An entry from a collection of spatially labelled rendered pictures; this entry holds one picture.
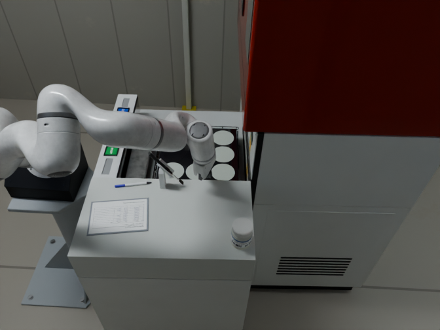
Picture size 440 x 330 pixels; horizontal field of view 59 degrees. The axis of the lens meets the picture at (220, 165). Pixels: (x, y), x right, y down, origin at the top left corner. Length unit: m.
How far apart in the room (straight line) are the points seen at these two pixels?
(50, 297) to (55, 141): 1.57
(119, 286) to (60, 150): 0.71
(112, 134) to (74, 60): 2.47
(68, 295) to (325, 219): 1.48
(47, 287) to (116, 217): 1.13
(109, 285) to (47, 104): 0.78
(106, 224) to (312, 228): 0.91
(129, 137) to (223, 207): 0.60
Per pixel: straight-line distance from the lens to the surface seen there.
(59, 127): 1.00
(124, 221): 1.43
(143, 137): 0.97
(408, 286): 2.63
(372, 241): 1.99
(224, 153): 1.72
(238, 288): 1.51
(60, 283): 2.48
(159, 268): 1.39
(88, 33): 3.21
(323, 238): 1.90
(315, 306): 2.38
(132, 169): 1.70
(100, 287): 1.57
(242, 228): 1.27
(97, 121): 0.94
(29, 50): 3.49
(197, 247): 1.34
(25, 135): 1.12
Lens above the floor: 2.11
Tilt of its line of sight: 47 degrees down
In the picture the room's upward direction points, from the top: 2 degrees clockwise
